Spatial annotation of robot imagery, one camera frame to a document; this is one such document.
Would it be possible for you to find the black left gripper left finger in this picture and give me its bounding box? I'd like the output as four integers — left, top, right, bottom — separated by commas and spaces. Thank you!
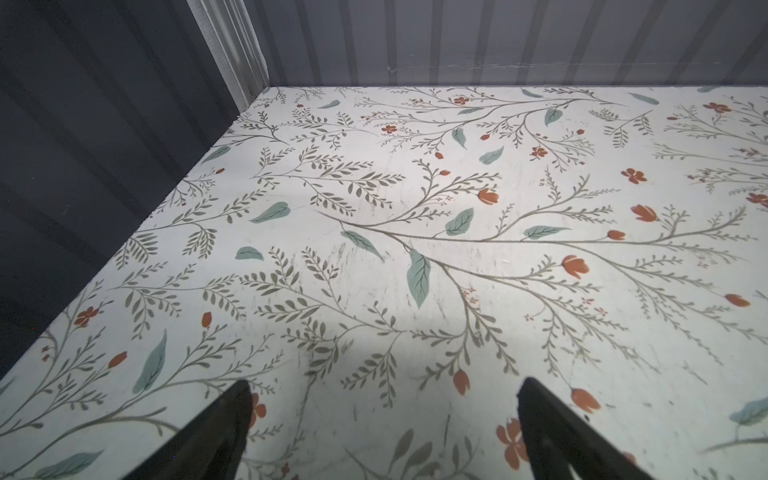
127, 380, 253, 480

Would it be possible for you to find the aluminium corner post left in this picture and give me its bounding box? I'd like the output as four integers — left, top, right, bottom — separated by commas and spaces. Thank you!
186, 0, 270, 112

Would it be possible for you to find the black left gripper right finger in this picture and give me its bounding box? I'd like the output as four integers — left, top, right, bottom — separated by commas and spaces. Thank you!
517, 377, 651, 480

